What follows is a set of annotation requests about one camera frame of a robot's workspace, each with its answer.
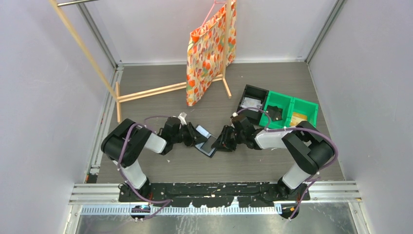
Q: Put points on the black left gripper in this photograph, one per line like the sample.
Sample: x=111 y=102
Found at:
x=195 y=137

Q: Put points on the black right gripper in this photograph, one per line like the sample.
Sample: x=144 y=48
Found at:
x=223 y=143

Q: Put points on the black card holder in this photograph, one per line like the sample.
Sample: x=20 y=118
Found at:
x=206 y=147

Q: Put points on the dark credit card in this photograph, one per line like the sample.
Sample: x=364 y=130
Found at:
x=275 y=113

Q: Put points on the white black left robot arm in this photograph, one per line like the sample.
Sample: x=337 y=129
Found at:
x=126 y=142

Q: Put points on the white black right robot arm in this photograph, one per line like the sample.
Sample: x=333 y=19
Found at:
x=311 y=150

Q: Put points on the white card in black bin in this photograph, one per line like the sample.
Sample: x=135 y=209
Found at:
x=251 y=102

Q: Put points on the yellow cards in green bin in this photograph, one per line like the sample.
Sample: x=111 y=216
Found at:
x=297 y=118

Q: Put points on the black storage bin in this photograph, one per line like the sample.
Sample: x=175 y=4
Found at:
x=253 y=97

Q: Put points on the green double storage bin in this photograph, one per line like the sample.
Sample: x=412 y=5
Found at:
x=289 y=105

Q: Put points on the floral fabric bag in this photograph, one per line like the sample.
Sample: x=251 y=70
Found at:
x=211 y=49

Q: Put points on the wooden clothes rack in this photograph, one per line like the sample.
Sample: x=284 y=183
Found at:
x=114 y=91

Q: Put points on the pink clothes hanger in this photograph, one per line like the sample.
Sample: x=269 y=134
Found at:
x=215 y=2

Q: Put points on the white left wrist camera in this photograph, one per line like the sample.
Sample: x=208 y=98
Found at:
x=182 y=118

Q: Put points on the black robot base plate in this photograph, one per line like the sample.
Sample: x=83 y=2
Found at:
x=213 y=195

